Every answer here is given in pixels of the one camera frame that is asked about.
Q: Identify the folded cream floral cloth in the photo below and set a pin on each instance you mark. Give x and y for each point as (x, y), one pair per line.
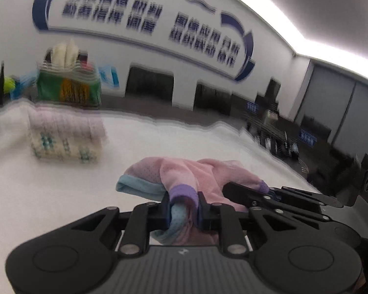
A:
(64, 148)

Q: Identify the white cloth in bag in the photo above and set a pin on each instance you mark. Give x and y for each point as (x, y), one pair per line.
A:
(63, 53)

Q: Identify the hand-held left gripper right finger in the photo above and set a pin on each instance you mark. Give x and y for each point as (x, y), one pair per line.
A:
(202, 213)

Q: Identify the green storage bag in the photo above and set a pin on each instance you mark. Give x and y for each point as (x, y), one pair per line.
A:
(67, 88)
(109, 75)

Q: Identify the white fluffy blanket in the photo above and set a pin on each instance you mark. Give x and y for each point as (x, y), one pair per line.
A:
(34, 190)

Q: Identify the ceiling light strip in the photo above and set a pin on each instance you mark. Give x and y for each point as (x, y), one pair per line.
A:
(294, 36)

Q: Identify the folded pink striped cloth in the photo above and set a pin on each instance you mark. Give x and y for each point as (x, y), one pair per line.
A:
(64, 121)

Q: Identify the pink purple blue garment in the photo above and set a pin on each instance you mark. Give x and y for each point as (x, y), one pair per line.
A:
(178, 174)

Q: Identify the blue desk name sign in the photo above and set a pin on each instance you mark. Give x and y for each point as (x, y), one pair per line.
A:
(252, 106)
(308, 137)

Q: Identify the black monitor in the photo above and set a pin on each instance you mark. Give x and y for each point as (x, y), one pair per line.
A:
(272, 93)

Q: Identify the yellow-green object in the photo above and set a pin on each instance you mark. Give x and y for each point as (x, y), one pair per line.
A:
(9, 85)

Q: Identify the blue lettered wall sign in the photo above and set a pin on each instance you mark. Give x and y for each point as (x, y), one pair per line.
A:
(41, 12)

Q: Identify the black office chair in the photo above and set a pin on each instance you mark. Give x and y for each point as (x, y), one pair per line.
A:
(148, 85)
(213, 99)

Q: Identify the grey window blind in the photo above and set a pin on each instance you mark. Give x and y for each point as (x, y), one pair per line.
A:
(334, 104)

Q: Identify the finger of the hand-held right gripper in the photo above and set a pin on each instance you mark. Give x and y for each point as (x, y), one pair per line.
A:
(312, 197)
(242, 194)

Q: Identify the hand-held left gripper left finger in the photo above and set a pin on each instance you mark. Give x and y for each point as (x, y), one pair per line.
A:
(165, 213)

